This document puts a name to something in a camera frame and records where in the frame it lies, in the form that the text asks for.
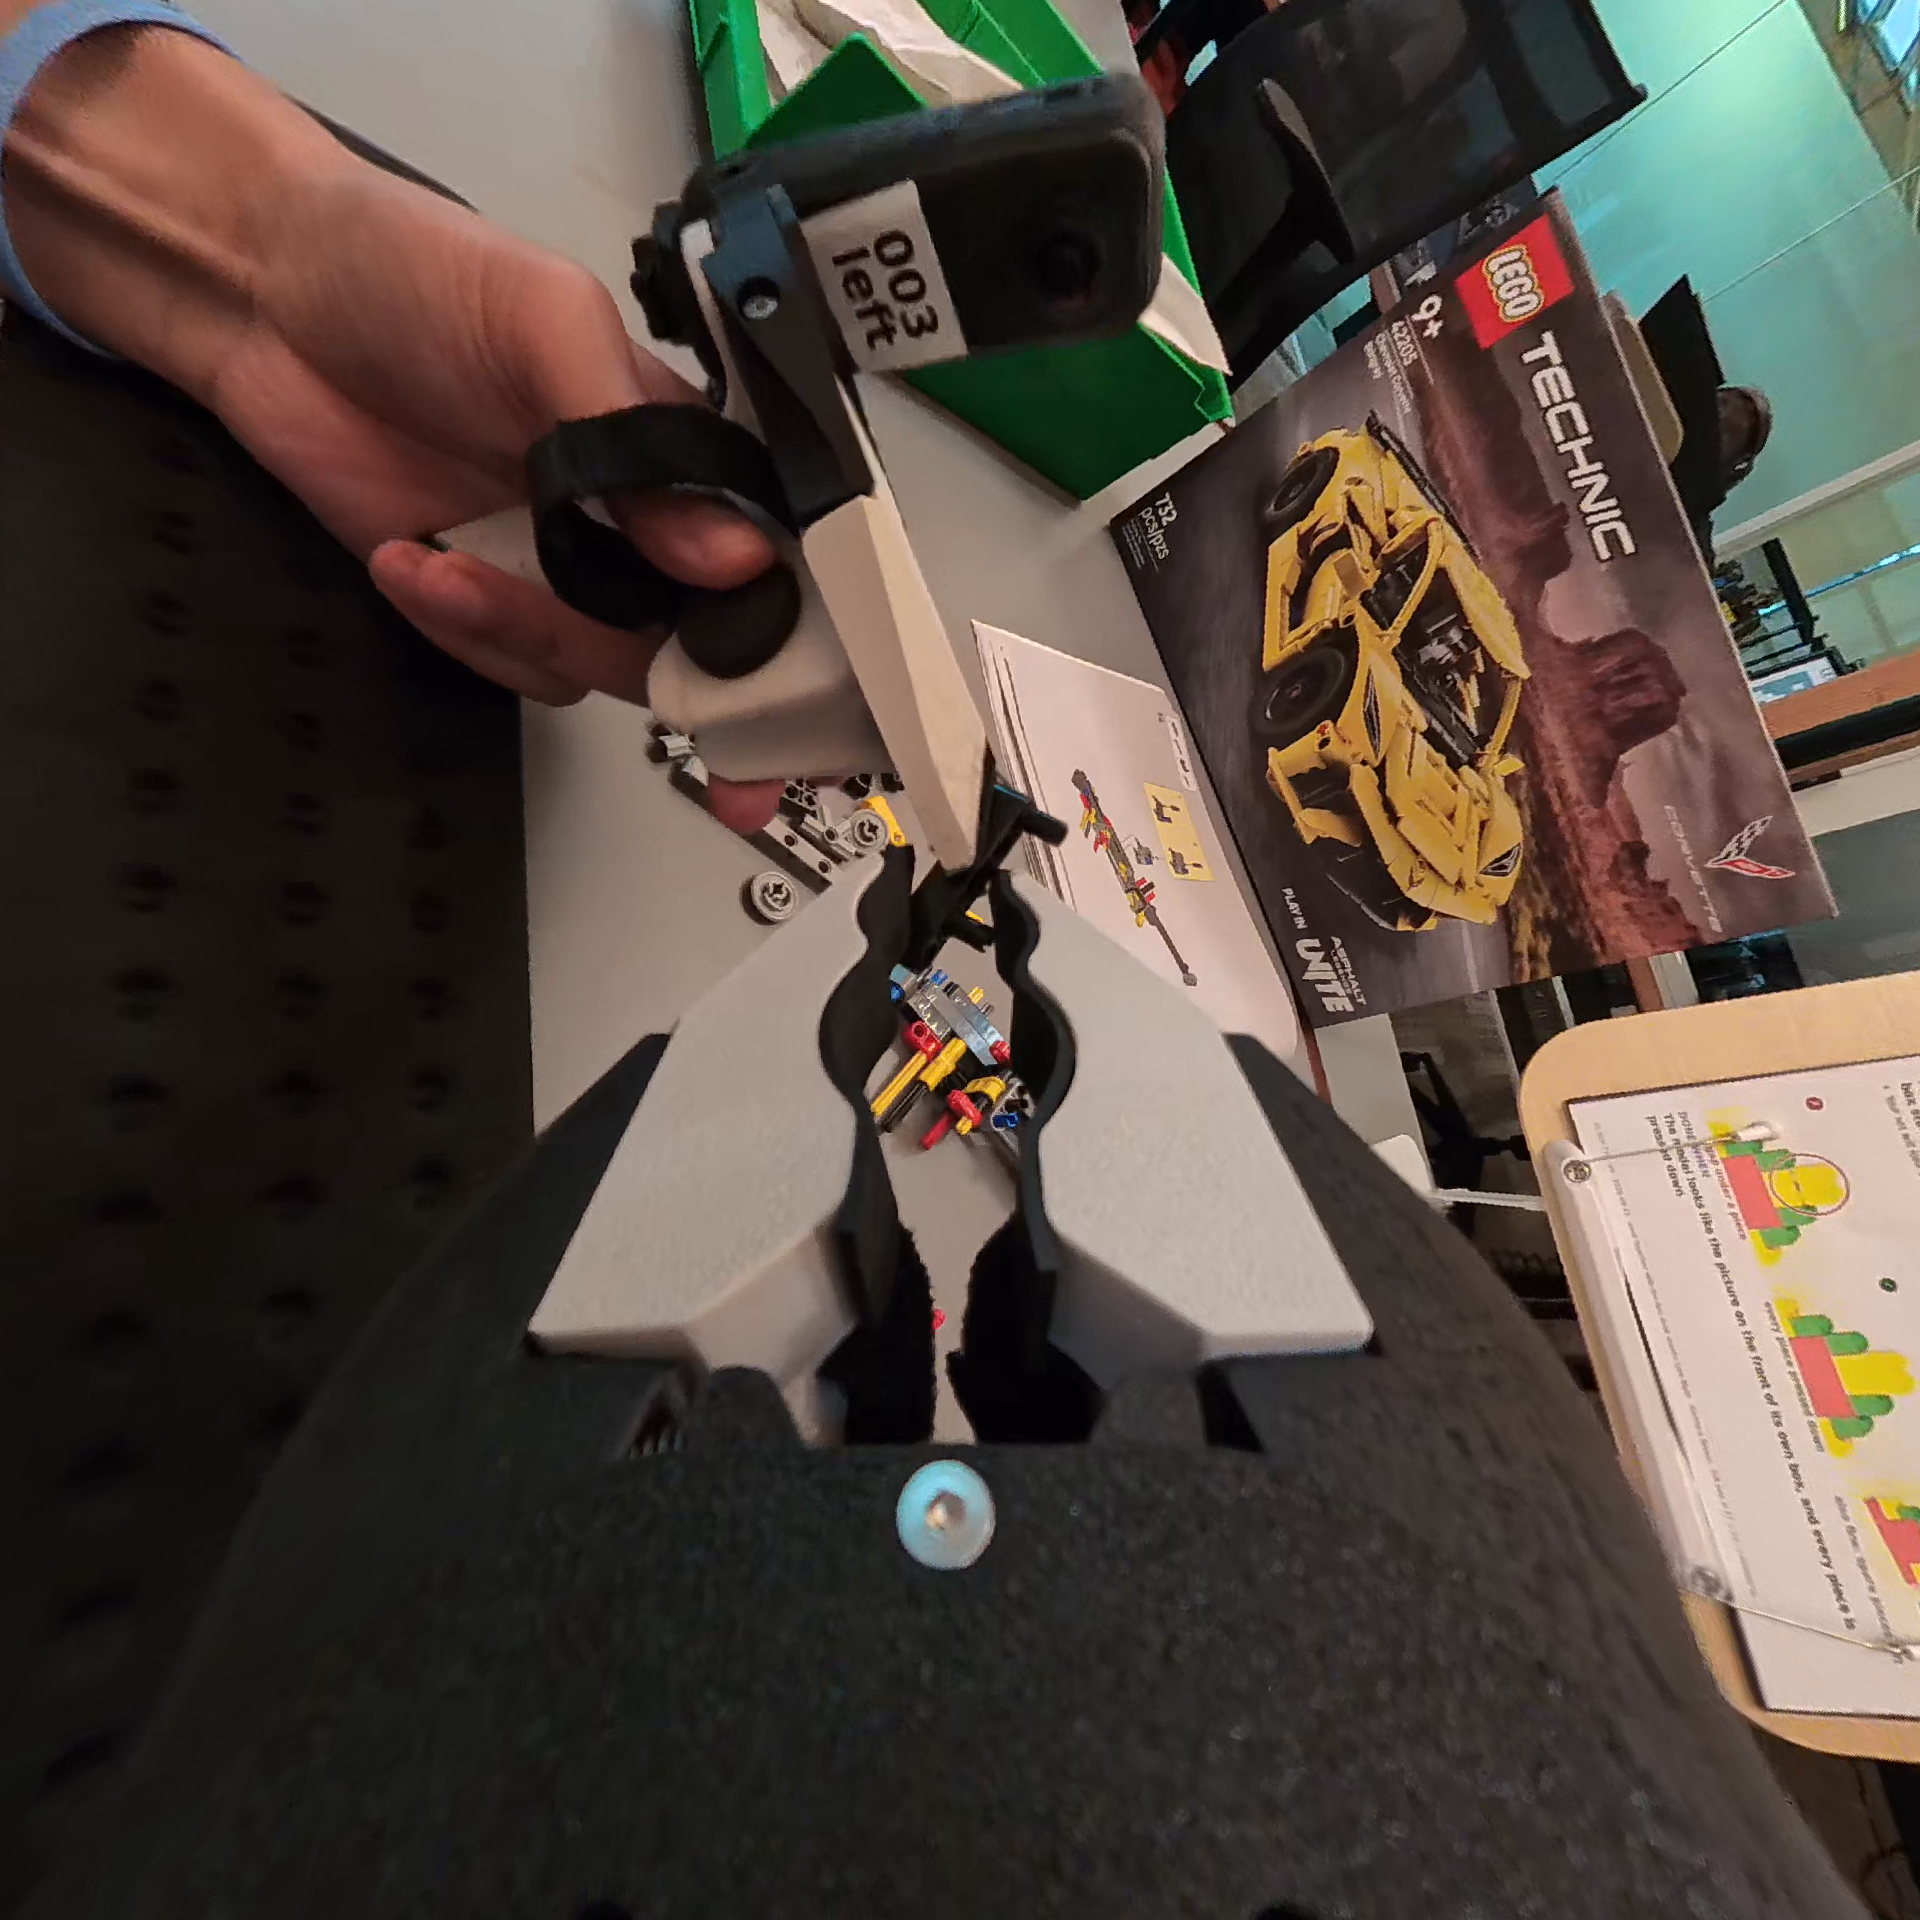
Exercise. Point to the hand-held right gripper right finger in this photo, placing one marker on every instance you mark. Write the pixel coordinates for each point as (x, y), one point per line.
(1201, 1201)

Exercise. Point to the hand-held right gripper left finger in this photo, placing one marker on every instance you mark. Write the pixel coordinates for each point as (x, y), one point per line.
(720, 1201)

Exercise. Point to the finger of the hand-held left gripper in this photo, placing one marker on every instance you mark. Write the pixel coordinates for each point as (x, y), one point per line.
(902, 675)

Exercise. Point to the multicoloured lego chassis assembly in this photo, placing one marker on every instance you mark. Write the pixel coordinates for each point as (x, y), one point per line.
(960, 1066)

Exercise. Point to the open lego instruction booklet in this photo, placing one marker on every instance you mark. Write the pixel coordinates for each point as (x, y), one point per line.
(1080, 722)

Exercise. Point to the spread of large lego parts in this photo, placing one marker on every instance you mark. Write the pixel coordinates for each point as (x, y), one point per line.
(788, 841)

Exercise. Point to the lego set box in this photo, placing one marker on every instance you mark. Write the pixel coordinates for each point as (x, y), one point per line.
(1501, 601)

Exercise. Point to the person's left hand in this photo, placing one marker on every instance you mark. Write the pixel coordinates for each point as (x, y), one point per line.
(376, 331)

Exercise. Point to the white paper bag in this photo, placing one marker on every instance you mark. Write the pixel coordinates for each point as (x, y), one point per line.
(839, 30)

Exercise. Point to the green plastic bin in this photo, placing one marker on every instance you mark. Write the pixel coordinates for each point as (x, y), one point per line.
(1080, 422)

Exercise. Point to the instruction sheet on stand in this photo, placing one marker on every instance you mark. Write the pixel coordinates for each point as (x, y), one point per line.
(1546, 1109)

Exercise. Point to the black office chair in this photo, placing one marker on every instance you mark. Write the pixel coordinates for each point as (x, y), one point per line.
(1349, 149)

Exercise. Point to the black dimpled floor mat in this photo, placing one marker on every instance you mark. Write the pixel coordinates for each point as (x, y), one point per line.
(225, 1050)

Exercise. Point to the illustrated task instruction sheet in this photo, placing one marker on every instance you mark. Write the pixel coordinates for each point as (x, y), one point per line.
(1770, 1425)

